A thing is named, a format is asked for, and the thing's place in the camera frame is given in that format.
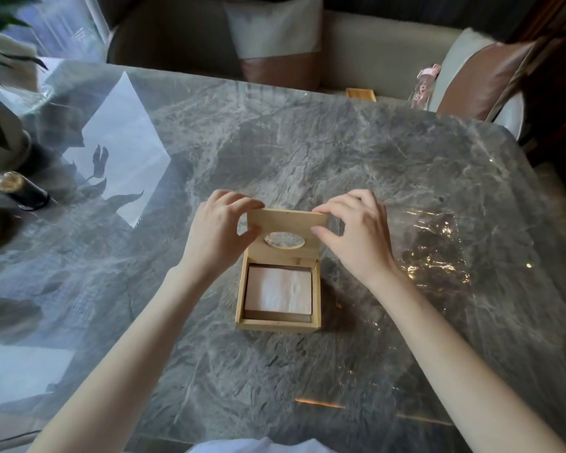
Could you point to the person's right hand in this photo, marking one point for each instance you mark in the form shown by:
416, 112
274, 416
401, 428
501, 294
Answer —
363, 235

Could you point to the person's left hand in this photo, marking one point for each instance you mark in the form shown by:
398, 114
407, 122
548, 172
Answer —
212, 240

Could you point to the wooden tissue box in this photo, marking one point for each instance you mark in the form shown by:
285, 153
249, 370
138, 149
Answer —
276, 221

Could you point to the clear plastic wrapper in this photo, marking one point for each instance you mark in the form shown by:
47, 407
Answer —
434, 259

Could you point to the white napkin stack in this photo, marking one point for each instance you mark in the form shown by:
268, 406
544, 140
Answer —
278, 290

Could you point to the person's right forearm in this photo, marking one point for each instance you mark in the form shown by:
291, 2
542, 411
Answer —
462, 372

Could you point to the person's left forearm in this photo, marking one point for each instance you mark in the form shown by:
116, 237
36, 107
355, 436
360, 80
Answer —
122, 367

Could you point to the person's white printed shirt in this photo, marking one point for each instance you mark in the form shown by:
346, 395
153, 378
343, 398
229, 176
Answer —
264, 446

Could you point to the small wooden tray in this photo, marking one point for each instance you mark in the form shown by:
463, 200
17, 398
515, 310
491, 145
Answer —
361, 95

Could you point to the beige sofa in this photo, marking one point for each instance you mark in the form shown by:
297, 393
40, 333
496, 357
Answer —
382, 51

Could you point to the white round chair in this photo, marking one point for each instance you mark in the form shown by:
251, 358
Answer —
511, 115

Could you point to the black cylinder with gold lid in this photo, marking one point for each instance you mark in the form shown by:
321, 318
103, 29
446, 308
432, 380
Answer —
26, 193

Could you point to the white and brown cushion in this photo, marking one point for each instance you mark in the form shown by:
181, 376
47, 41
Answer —
273, 32
481, 80

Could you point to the green plant in white pot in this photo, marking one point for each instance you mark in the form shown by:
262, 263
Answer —
0, 150

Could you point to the sheer window curtain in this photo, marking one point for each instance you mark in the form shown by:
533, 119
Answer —
61, 28

